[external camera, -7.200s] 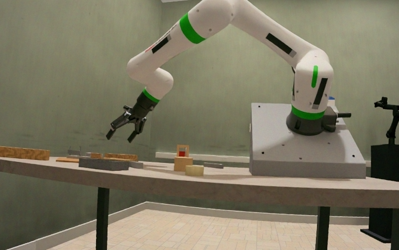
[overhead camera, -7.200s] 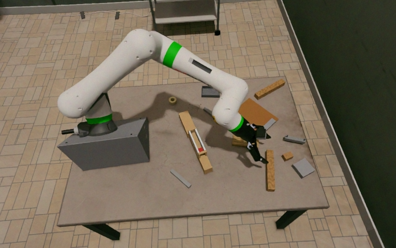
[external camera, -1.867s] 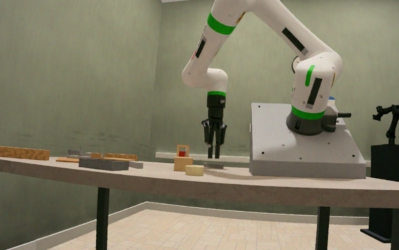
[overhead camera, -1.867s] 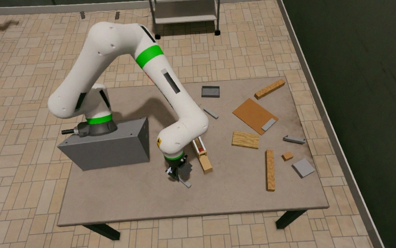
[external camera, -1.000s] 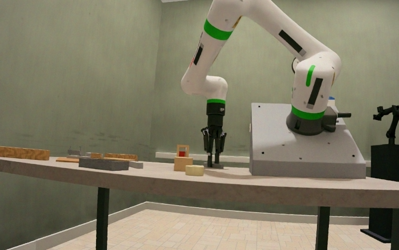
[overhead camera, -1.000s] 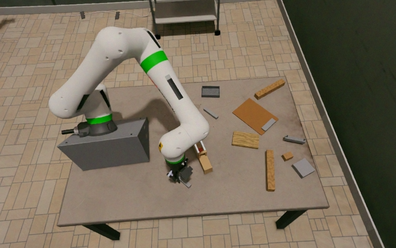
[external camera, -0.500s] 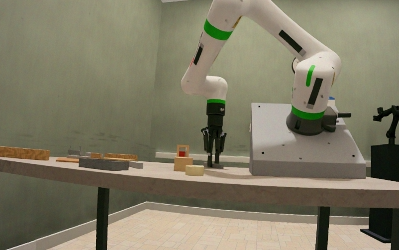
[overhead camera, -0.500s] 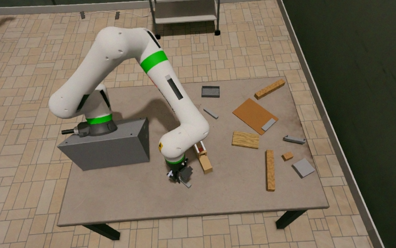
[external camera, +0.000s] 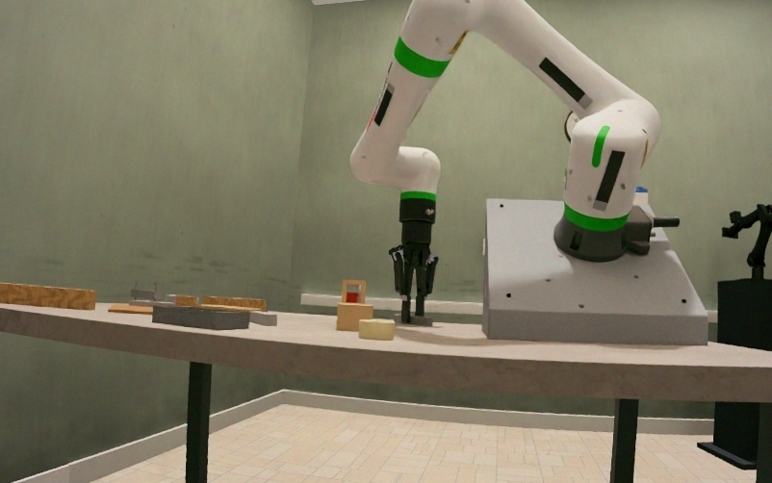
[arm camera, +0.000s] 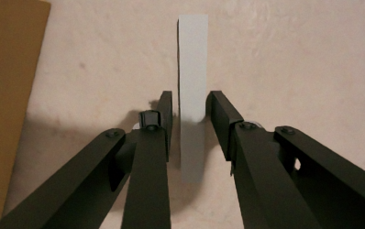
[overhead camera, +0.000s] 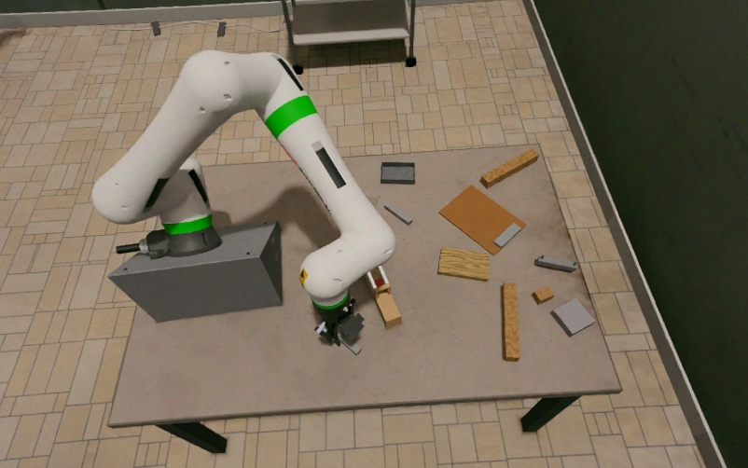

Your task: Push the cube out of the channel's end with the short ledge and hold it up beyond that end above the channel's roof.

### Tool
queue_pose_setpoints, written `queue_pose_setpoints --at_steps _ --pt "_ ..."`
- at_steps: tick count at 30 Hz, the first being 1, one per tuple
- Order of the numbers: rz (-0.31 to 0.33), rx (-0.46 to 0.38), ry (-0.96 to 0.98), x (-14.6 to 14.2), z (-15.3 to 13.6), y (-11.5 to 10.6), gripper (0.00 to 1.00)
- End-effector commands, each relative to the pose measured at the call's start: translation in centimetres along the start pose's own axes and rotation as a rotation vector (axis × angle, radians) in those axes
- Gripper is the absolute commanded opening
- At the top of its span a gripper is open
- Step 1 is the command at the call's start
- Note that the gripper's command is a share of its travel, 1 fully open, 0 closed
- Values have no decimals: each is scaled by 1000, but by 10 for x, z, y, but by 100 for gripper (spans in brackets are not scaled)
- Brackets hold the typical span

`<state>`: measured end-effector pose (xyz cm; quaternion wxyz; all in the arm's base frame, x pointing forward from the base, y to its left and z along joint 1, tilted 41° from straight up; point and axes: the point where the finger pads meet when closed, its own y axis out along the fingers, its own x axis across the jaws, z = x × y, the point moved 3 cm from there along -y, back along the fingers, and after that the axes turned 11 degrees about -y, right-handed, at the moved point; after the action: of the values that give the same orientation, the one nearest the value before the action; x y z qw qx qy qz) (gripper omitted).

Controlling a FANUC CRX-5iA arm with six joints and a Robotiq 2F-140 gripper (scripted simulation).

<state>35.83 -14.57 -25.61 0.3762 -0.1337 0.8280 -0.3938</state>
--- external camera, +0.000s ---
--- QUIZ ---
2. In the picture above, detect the beige roll of masking tape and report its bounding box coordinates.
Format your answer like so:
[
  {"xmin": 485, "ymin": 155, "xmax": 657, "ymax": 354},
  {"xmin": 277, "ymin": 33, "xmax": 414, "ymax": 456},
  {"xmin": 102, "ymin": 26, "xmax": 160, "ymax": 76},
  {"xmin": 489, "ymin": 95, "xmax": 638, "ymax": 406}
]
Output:
[{"xmin": 358, "ymin": 320, "xmax": 395, "ymax": 341}]

